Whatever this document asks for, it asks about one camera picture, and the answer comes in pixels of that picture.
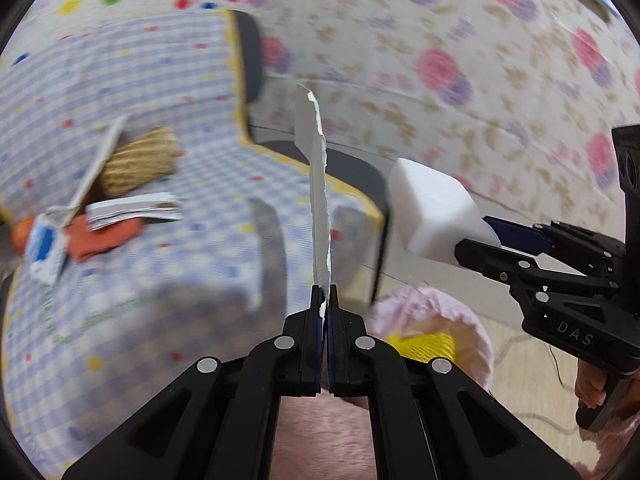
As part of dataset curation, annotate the white foam block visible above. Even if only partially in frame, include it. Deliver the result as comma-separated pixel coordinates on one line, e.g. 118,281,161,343
387,157,501,266

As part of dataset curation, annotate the blue and white carton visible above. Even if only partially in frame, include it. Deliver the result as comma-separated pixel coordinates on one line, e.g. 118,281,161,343
27,215,68,283

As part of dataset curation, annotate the blue checkered dotted cloth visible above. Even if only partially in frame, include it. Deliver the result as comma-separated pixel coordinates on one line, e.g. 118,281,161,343
0,0,386,478

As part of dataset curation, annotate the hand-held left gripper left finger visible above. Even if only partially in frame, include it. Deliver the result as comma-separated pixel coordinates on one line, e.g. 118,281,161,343
62,285,326,480

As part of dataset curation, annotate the tan foam net sleeve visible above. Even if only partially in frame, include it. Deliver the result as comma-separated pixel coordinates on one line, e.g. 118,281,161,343
100,126,182,198

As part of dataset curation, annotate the black chair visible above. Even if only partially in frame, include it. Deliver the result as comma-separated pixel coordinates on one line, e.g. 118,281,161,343
232,10,393,306

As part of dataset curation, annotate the black cable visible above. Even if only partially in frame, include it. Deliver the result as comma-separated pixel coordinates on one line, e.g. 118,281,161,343
547,345,576,396

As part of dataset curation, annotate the long white card strip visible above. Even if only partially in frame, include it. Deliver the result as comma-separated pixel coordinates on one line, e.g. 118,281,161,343
50,115,128,226

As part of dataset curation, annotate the white paper packet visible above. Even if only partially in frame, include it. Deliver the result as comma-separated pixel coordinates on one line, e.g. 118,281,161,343
85,192,183,231

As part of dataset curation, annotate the white torn card piece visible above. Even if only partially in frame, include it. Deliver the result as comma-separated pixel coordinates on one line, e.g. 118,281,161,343
294,84,333,311

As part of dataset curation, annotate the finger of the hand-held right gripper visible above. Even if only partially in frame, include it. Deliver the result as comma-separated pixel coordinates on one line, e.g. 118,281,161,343
454,239,551,288
482,216,626,263

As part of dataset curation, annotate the yellow foam net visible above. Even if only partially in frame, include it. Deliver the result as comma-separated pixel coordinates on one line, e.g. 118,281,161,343
387,332,458,363

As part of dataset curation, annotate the floral backdrop cloth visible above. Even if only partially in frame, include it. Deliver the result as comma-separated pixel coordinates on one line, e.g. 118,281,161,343
220,0,640,241

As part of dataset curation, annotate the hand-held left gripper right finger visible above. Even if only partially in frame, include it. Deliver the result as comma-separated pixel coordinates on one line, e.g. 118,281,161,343
326,284,583,480

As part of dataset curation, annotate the pink fleece clothing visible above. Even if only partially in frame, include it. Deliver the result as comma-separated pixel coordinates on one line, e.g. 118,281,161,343
275,390,376,480

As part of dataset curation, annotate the person's right hand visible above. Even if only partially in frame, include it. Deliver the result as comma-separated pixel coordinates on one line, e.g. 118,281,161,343
575,360,640,421

